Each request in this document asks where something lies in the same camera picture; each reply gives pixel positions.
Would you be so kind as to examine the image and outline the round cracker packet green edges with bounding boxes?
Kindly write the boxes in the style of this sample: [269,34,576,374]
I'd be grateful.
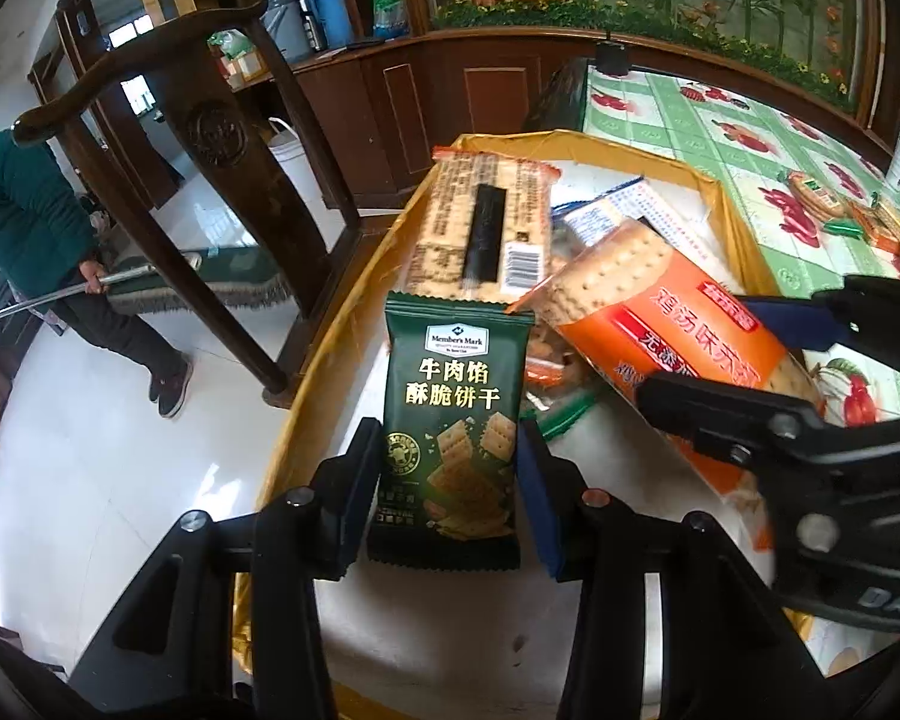
[786,171,867,241]

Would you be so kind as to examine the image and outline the clear water bottle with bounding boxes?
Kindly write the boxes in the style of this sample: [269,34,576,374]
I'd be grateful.
[371,0,410,38]

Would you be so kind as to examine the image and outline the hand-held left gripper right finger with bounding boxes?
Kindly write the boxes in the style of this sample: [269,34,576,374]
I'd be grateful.
[516,418,820,720]

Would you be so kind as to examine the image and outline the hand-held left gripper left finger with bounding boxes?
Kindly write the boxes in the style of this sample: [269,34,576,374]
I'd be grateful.
[67,415,385,720]

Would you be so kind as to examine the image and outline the small cardboard carton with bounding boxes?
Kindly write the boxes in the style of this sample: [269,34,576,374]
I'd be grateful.
[225,52,267,83]

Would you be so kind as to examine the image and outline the dark green snack packet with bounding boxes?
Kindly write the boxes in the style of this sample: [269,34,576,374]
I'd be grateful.
[366,291,535,571]

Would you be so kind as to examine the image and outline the white bucket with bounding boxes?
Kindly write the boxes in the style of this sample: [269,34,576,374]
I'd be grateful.
[266,116,306,190]

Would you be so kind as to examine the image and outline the white cardboard box yellow tape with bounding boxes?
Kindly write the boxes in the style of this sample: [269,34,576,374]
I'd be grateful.
[232,131,818,720]

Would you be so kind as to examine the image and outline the clear cracker packet orange edges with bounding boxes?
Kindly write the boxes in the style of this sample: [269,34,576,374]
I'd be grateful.
[403,148,557,302]

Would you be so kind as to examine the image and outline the large orange cracker packet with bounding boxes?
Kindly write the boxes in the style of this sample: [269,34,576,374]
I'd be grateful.
[506,217,826,548]

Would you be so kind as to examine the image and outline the black table clamp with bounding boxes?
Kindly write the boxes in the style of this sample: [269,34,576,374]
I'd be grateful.
[596,37,631,77]

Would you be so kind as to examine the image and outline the stacked biscuit packet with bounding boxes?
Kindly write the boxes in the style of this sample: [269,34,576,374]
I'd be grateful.
[523,311,597,400]

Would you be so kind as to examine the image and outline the green mop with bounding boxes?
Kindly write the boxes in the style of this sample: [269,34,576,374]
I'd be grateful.
[0,244,293,325]

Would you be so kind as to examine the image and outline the green bag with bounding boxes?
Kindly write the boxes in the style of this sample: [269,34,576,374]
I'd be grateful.
[210,30,252,61]

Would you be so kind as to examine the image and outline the dark wooden display cabinet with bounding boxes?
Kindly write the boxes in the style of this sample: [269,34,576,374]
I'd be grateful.
[45,0,900,256]

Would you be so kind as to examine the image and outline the clear biscuit packet blue edges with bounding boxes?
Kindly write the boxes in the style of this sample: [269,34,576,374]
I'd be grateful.
[551,176,713,250]

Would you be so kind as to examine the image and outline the blue thermos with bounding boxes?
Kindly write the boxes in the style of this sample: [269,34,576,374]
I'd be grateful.
[311,0,353,50]

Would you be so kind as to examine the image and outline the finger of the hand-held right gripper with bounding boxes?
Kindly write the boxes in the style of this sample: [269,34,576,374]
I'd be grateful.
[636,371,878,541]
[741,275,900,395]

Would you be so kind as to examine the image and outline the dark wooden chair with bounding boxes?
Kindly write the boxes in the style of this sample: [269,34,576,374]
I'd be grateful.
[13,0,362,410]

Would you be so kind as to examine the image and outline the artificial flower display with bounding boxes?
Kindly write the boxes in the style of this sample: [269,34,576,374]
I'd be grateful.
[431,0,875,110]

